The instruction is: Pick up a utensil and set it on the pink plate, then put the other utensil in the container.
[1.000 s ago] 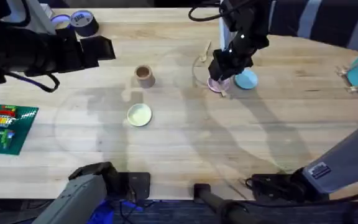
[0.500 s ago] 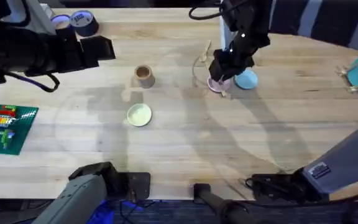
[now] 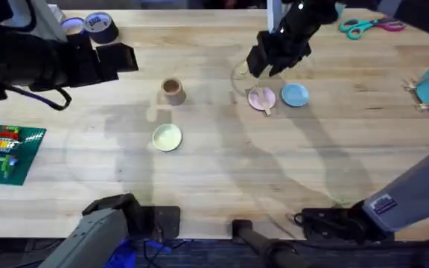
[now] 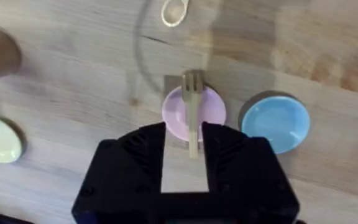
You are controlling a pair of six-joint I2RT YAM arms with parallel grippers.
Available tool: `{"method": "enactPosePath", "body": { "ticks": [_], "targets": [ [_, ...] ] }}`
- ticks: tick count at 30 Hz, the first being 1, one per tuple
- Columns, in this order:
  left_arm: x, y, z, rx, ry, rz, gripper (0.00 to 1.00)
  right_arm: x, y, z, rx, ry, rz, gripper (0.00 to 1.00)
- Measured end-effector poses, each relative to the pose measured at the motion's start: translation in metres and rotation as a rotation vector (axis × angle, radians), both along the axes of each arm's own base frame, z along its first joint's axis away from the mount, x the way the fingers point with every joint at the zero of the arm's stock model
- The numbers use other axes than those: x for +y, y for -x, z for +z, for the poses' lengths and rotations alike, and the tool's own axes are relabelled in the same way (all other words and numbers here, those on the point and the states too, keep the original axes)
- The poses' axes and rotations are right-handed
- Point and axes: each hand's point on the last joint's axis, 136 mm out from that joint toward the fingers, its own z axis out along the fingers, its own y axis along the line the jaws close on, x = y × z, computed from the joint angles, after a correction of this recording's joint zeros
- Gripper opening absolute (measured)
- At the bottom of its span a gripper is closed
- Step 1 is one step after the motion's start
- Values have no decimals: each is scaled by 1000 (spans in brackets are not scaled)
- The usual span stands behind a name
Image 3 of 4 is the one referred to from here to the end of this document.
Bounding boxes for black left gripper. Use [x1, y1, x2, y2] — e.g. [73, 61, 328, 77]
[31, 33, 139, 92]

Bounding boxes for black clamp post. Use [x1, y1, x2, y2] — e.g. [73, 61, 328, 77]
[232, 219, 307, 268]

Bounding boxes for black tape roll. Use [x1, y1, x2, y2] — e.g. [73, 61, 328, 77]
[83, 11, 120, 45]

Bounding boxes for upright flat wrist plate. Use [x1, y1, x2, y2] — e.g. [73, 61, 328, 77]
[266, 0, 285, 35]

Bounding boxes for brown cup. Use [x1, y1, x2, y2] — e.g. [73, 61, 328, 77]
[160, 77, 187, 106]

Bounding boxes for black cable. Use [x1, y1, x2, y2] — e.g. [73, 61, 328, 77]
[4, 84, 73, 112]

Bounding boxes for teal and pink scissors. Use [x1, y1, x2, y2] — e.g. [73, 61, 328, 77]
[338, 17, 407, 41]

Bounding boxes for green board with toy blocks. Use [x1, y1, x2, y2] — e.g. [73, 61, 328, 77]
[0, 124, 48, 187]

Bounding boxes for pale green plate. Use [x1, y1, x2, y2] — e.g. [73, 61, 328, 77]
[151, 123, 183, 153]

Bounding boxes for blue plate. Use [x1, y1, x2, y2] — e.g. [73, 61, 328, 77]
[281, 82, 310, 108]

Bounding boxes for pink plate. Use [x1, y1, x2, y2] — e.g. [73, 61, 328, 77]
[247, 86, 277, 112]

